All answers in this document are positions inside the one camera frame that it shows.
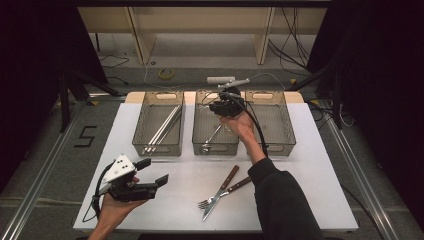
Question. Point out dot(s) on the black crossbar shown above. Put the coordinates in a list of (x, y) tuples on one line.
[(200, 3)]

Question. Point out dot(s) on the person's right hand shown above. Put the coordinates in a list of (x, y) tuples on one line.
[(243, 128)]

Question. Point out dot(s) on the yellow tape roll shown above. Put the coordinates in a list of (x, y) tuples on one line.
[(159, 74)]

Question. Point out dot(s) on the white power strip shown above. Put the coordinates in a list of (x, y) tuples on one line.
[(213, 80)]

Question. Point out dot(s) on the metal chopstick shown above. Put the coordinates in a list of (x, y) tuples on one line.
[(168, 131), (160, 130)]

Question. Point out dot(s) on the aluminium floor rail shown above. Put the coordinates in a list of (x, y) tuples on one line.
[(46, 173), (371, 200)]

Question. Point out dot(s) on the person's left hand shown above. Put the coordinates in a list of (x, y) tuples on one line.
[(113, 211)]

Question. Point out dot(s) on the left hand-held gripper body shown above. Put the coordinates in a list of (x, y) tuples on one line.
[(126, 190)]

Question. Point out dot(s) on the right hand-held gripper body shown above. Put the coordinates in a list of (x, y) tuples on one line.
[(230, 105)]

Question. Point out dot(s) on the black metal stand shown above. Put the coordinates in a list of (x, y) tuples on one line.
[(64, 110), (337, 106)]

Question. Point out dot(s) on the metal spoon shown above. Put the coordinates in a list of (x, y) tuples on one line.
[(213, 134)]

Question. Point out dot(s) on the beige wooden shelf unit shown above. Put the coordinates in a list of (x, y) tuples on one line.
[(200, 20)]

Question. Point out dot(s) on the black curtain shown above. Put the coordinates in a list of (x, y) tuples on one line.
[(33, 66), (383, 83)]

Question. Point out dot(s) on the white table sheet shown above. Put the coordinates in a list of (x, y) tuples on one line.
[(186, 200)]

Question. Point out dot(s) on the smoky clear plastic bin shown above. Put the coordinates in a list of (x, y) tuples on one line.
[(146, 116), (203, 116), (276, 120)]

